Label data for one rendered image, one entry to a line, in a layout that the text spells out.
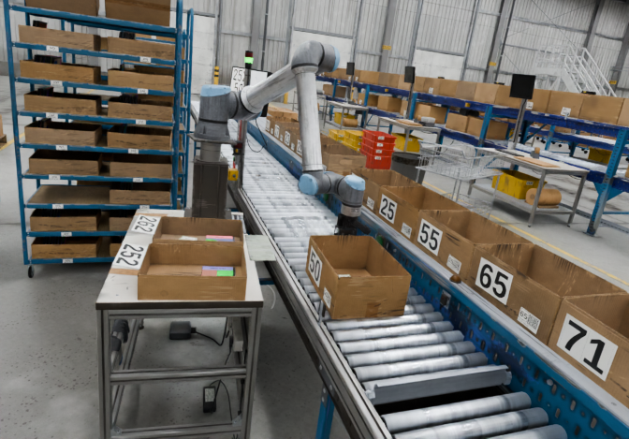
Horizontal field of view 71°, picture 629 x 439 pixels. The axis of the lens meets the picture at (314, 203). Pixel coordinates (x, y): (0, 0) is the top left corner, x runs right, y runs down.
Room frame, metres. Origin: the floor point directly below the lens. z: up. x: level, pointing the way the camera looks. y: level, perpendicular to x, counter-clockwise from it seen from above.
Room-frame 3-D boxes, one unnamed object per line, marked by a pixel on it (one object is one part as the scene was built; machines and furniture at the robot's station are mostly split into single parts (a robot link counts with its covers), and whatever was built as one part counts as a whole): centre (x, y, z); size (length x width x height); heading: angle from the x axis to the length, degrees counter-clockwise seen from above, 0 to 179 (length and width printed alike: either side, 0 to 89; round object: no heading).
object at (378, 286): (1.63, -0.19, 0.83); 0.39 x 0.29 x 0.17; 18
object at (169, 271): (1.54, 0.43, 0.80); 0.38 x 0.28 x 0.10; 104
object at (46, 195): (3.03, 1.52, 0.98); 0.98 x 0.49 x 1.96; 111
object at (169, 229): (1.86, 0.50, 0.80); 0.38 x 0.28 x 0.10; 103
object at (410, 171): (5.91, -1.21, 0.32); 0.50 x 0.50 x 0.64
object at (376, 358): (1.28, -0.39, 0.72); 0.52 x 0.05 x 0.05; 111
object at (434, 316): (1.46, -0.32, 0.72); 0.52 x 0.05 x 0.05; 111
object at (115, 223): (3.07, 1.28, 0.39); 0.40 x 0.30 x 0.10; 111
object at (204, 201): (2.28, 0.58, 0.91); 0.26 x 0.26 x 0.33; 15
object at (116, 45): (3.07, 1.27, 1.59); 0.40 x 0.30 x 0.10; 111
